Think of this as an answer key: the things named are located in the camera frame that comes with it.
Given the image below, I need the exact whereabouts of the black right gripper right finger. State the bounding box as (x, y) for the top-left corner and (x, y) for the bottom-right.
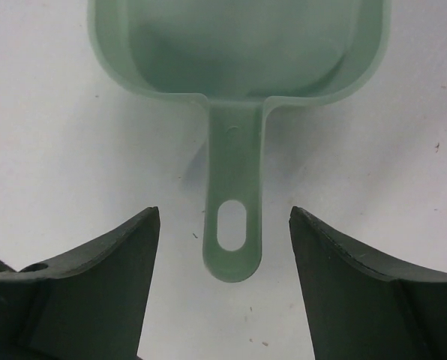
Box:
(289, 207), (447, 359)

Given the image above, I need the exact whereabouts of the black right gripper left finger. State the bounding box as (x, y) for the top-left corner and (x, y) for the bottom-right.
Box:
(0, 207), (160, 359)

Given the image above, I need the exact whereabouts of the green plastic dustpan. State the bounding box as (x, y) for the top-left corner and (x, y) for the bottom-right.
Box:
(87, 1), (392, 283)

